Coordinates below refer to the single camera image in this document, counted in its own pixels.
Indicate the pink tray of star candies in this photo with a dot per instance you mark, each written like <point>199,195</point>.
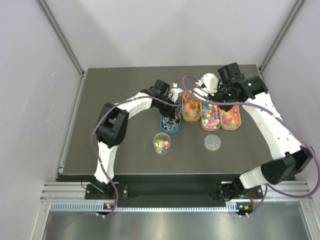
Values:
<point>210,117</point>

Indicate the clear jar lid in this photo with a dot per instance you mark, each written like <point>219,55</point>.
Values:
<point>212,142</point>

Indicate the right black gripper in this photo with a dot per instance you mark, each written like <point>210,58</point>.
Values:
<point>214,97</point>

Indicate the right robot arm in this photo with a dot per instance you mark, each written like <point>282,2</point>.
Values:
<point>290,156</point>

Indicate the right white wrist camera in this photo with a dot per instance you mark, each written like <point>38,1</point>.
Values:
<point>208,83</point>

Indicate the orange tray of candies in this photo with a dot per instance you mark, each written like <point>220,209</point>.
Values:
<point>192,108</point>

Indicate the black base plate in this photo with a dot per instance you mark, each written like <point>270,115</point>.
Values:
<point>170,194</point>

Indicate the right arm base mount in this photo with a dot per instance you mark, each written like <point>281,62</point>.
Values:
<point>228,191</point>

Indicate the blue tray of lollipops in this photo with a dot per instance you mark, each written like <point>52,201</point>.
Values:
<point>171,125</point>

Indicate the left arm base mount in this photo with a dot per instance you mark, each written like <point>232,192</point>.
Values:
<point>99,191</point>

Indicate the beige tray of gummies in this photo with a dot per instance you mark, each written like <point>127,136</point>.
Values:
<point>231,120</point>

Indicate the slotted cable duct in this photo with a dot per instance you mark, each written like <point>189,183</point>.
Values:
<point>103,207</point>

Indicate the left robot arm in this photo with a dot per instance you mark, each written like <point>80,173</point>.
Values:
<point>111,127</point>

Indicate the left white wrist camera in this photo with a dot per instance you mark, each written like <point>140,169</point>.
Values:
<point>175,92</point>

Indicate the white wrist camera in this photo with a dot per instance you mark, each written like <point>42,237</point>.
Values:
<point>208,83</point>
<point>175,92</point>

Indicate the clear plastic jar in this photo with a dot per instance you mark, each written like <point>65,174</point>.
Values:
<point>162,144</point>

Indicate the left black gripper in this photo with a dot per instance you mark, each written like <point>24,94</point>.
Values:
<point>169,110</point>

